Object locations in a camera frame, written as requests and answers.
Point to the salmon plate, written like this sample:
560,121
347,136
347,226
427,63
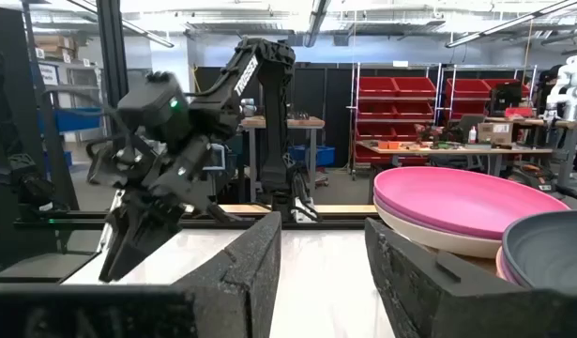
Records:
499,265

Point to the red case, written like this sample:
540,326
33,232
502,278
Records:
519,112

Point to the metal rack with red bins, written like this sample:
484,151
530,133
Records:
466,89
391,87

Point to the black wheeled device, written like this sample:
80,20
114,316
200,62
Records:
541,180

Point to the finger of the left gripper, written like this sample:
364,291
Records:
126,244
159,230

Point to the white robot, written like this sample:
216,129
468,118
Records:
572,75

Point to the long cluttered work table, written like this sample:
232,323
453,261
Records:
457,151

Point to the long ceiling light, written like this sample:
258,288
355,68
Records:
504,26

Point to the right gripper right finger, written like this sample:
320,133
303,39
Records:
433,300

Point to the magenta plate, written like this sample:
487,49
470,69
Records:
457,202

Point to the stacked cardboard boxes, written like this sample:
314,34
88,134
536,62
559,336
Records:
56,47

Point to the black plate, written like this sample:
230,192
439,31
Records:
551,249

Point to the white bottle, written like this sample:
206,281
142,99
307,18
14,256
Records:
472,135

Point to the wooden workbench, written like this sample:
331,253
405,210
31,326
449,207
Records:
307,123

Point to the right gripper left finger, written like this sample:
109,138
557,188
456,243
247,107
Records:
232,281

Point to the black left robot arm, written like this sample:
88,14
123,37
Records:
274,141

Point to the cardboard box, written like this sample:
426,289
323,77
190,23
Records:
494,133

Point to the beige plate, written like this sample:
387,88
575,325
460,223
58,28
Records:
447,244

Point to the blue storage bin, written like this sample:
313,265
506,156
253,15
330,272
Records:
72,119
316,155

